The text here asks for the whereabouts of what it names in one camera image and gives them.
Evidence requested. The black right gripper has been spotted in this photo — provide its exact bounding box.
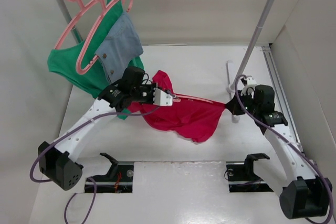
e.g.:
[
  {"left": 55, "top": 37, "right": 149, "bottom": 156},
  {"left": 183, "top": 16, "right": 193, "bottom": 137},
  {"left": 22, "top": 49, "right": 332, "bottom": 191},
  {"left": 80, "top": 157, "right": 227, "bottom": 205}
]
[{"left": 225, "top": 89, "right": 260, "bottom": 116}]

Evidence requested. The red t shirt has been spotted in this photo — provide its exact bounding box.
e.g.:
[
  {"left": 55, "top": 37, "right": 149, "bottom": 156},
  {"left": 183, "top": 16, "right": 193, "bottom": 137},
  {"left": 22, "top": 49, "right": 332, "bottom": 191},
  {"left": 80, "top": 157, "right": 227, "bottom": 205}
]
[{"left": 127, "top": 70, "right": 227, "bottom": 144}]

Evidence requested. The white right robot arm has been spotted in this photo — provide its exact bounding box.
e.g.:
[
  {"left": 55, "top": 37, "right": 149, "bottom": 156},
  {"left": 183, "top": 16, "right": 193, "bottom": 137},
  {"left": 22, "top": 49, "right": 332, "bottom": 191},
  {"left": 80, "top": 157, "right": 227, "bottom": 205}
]
[{"left": 226, "top": 84, "right": 334, "bottom": 223}]

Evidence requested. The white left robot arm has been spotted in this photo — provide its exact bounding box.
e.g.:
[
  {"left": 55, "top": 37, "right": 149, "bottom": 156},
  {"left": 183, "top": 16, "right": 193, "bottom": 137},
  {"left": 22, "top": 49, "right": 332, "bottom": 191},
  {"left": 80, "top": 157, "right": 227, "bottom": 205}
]
[{"left": 37, "top": 67, "right": 163, "bottom": 190}]

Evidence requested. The green t shirt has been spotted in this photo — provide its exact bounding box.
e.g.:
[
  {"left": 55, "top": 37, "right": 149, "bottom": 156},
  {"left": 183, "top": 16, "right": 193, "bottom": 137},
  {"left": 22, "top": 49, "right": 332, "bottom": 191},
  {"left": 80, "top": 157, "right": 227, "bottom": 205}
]
[{"left": 47, "top": 0, "right": 145, "bottom": 121}]

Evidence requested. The pink hanger with clothes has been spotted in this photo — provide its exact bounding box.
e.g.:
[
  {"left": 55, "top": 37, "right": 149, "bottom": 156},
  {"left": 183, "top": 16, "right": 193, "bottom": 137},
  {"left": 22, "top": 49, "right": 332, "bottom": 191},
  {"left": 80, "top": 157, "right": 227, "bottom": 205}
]
[{"left": 76, "top": 0, "right": 134, "bottom": 74}]

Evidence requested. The blue denim garment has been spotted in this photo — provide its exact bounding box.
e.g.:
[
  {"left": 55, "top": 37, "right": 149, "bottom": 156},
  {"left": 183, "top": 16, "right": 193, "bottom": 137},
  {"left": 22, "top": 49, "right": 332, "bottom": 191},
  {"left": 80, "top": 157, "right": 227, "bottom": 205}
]
[{"left": 95, "top": 12, "right": 144, "bottom": 83}]

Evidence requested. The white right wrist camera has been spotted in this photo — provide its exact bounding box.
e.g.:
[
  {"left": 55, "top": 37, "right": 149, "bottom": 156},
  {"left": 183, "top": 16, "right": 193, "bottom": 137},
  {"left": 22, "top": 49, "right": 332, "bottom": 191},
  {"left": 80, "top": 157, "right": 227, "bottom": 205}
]
[{"left": 240, "top": 76, "right": 257, "bottom": 96}]

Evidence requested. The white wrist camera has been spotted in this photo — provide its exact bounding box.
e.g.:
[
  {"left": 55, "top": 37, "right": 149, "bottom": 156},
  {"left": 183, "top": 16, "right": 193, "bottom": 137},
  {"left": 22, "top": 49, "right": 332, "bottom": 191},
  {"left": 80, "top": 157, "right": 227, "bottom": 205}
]
[
  {"left": 240, "top": 76, "right": 257, "bottom": 96},
  {"left": 153, "top": 88, "right": 173, "bottom": 106}
]

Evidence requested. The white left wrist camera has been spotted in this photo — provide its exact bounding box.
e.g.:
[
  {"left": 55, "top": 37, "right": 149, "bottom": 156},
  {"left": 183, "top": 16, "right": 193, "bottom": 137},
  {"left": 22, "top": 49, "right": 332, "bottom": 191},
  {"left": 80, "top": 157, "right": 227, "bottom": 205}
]
[{"left": 153, "top": 88, "right": 173, "bottom": 106}]

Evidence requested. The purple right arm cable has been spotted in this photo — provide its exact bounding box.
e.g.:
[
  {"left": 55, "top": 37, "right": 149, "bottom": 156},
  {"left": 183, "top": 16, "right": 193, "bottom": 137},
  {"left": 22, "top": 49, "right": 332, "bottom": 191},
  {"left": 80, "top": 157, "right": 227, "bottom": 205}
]
[{"left": 234, "top": 74, "right": 333, "bottom": 224}]

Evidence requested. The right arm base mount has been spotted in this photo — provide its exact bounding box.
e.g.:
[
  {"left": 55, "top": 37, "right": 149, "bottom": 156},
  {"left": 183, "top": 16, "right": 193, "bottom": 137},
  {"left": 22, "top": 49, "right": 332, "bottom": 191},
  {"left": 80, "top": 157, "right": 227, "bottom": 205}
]
[{"left": 224, "top": 162, "right": 273, "bottom": 193}]

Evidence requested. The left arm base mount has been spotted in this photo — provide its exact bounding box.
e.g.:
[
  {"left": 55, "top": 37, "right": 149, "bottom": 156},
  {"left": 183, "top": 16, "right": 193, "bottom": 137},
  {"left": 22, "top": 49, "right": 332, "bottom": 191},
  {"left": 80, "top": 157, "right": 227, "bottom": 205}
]
[{"left": 92, "top": 162, "right": 134, "bottom": 194}]

